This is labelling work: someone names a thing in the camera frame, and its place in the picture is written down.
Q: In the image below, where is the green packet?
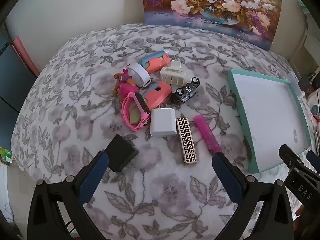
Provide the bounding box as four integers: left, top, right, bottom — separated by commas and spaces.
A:
0, 146, 13, 167

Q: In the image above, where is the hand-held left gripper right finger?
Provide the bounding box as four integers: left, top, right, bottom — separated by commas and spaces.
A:
212, 153, 294, 240

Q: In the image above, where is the pink comb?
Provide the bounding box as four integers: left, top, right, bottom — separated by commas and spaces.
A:
194, 114, 222, 155

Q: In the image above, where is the cream hair claw clip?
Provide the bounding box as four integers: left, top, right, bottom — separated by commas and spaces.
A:
159, 60, 186, 87

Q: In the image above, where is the pink dog toy figure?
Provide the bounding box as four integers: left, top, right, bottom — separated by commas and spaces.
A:
113, 69, 140, 103

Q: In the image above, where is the black charger block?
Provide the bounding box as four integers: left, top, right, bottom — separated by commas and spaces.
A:
104, 134, 139, 173

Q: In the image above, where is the white translucent container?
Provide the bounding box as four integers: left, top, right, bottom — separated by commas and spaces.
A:
287, 72, 305, 97

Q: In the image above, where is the person's right hand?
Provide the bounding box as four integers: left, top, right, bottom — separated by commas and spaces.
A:
293, 204, 310, 238

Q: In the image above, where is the white charger block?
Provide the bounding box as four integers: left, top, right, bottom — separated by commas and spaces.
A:
150, 108, 176, 137

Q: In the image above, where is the teal cardboard tray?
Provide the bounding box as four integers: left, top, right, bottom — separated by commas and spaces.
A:
227, 69, 312, 174

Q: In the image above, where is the floral painting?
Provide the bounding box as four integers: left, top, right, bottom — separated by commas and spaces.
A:
141, 0, 283, 52

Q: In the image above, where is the black toy car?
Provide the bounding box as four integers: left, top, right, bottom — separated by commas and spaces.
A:
170, 77, 200, 103

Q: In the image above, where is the grey floral blanket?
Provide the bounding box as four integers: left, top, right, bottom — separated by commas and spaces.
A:
10, 24, 318, 240

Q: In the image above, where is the small black device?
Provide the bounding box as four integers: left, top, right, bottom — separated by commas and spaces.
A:
299, 73, 316, 90

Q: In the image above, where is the pink board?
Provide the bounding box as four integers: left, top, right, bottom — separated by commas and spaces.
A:
11, 36, 40, 77

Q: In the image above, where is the pink smartwatch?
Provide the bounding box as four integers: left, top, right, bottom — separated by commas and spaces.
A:
122, 92, 151, 132

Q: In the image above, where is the dark teal cabinet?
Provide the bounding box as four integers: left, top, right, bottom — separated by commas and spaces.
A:
0, 22, 38, 113

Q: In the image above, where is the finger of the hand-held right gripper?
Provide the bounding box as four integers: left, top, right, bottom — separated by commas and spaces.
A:
307, 150, 320, 174
279, 144, 304, 174

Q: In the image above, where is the white wristband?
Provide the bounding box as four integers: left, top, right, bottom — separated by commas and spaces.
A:
125, 62, 152, 87

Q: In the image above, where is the coral and blue toy vehicle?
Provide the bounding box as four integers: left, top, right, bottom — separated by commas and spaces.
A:
141, 50, 172, 73
141, 81, 172, 110

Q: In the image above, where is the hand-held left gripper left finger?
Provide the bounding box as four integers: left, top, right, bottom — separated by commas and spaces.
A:
27, 151, 110, 240

